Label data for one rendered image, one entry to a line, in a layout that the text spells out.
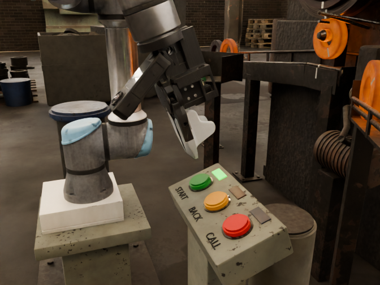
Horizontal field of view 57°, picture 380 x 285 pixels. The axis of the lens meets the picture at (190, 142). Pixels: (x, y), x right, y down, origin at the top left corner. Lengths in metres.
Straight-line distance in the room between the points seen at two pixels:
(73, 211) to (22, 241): 0.64
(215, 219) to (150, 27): 0.29
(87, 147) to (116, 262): 0.38
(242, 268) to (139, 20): 0.37
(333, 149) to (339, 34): 0.45
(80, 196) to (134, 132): 0.25
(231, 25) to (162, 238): 7.22
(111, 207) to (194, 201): 0.52
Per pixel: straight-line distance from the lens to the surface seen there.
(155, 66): 0.53
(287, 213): 0.74
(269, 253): 0.51
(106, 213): 1.10
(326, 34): 1.45
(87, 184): 1.09
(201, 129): 0.58
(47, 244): 1.08
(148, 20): 0.52
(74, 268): 1.19
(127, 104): 0.53
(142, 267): 1.39
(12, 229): 1.79
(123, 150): 1.06
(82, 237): 1.08
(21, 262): 1.57
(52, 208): 1.11
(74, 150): 1.06
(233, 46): 2.19
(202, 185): 0.62
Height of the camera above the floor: 0.88
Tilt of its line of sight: 19 degrees down
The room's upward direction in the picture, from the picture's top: straight up
